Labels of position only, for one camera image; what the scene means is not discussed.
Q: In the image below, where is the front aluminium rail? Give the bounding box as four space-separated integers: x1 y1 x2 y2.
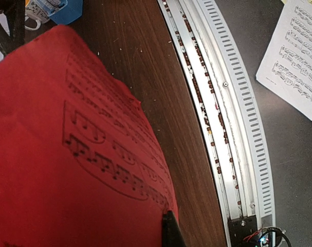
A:
159 1 276 228

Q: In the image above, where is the white mug orange inside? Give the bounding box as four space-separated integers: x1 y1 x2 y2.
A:
25 0 50 31

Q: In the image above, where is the white sheet music on floor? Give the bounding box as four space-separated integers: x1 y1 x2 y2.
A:
256 1 312 121

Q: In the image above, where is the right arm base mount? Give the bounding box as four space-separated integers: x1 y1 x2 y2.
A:
227 216 292 247

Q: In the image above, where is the red sheet music page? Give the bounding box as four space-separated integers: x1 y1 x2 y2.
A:
0 25 178 246

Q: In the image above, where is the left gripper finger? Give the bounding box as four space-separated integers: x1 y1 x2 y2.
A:
162 210 186 247

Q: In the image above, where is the black music stand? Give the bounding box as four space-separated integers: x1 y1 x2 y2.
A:
0 0 25 56

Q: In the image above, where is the blue metronome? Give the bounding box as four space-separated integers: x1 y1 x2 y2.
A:
39 0 83 25

